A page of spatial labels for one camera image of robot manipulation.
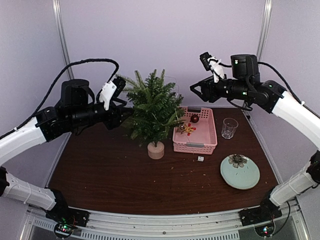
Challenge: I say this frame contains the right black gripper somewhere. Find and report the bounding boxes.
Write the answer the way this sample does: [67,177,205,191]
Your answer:
[189,74,251,103]

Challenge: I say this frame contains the thin wire string lights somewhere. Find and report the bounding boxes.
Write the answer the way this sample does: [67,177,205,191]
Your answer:
[139,75,186,131]

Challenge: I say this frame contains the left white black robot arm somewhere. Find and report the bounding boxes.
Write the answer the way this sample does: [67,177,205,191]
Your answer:
[0,76,133,222]

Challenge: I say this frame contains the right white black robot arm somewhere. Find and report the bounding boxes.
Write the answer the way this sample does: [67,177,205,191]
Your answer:
[190,52,320,221]

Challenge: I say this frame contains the small green christmas tree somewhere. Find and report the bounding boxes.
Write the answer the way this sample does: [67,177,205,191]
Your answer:
[116,69,184,147]

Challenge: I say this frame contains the round wooden tree base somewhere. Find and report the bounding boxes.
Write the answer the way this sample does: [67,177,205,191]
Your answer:
[147,141,165,160]

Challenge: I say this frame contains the dark red bauble ornament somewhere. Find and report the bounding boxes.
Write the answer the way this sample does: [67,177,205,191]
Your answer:
[190,114,200,123]

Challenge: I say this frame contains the gold star red ornament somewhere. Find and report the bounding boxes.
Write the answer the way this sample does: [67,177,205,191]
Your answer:
[176,123,197,136]

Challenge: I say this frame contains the clear drinking glass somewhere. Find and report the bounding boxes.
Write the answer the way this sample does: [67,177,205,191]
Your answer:
[221,117,239,140]

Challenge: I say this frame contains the pink plastic basket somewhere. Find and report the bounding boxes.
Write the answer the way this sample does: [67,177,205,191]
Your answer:
[172,106,218,155]

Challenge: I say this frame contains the pale green flower plate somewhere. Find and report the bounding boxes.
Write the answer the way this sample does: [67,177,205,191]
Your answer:
[220,153,261,190]

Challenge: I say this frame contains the left green circuit board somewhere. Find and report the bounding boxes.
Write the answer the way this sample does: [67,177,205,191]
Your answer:
[53,223,75,239]

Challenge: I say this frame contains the green circuit board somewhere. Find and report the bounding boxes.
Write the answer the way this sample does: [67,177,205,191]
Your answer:
[254,224,275,238]
[53,223,75,239]

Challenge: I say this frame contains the right green circuit board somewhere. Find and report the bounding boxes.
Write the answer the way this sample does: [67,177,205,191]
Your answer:
[254,224,275,238]

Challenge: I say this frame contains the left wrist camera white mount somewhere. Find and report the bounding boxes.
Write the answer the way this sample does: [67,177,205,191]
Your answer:
[96,76,126,111]

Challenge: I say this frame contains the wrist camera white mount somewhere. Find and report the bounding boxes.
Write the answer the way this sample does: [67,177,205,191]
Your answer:
[199,52,225,83]
[96,76,126,111]

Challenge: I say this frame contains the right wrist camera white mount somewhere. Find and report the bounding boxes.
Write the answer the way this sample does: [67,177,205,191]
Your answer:
[199,52,225,83]

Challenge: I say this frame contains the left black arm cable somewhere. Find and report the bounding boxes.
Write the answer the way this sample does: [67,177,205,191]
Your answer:
[0,58,120,138]

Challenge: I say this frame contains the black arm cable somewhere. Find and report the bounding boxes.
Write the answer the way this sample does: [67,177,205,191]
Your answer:
[257,61,305,106]
[0,58,120,138]

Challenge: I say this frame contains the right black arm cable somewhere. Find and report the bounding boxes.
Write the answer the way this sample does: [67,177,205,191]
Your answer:
[257,61,305,106]

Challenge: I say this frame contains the right aluminium frame post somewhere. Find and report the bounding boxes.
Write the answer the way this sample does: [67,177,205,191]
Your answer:
[256,0,273,61]

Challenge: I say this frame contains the aluminium frame post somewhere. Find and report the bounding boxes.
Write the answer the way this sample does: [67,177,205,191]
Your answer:
[256,0,273,61]
[52,0,71,65]

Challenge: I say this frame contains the left aluminium frame post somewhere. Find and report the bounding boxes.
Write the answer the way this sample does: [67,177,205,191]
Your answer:
[52,0,71,65]

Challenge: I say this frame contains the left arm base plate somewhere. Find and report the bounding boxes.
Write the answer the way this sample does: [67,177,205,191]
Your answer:
[45,203,90,227]

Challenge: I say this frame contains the front aluminium rail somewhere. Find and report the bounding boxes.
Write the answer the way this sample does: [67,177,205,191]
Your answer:
[24,194,306,240]

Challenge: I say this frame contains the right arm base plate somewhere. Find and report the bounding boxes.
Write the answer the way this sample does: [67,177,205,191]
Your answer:
[239,205,283,226]

